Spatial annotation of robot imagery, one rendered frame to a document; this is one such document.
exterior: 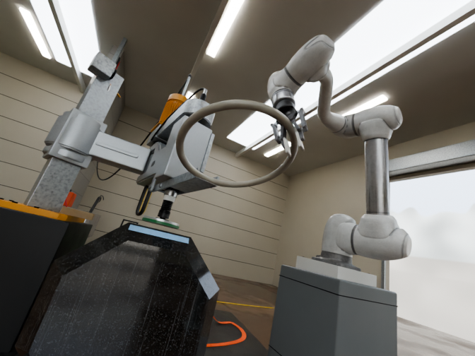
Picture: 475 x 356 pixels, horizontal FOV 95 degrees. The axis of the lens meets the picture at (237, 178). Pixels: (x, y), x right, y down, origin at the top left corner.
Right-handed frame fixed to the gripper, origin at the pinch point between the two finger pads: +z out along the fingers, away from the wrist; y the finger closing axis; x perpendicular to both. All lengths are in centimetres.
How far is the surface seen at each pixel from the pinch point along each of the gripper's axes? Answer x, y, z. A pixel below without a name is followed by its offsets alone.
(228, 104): 20.9, 11.3, -8.1
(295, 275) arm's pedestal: -62, 32, 26
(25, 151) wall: 37, 607, -315
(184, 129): 22.2, 29.9, -7.7
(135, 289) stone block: -9, 89, 33
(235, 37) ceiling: -70, 68, -340
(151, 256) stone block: -10, 83, 19
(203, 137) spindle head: -16, 61, -56
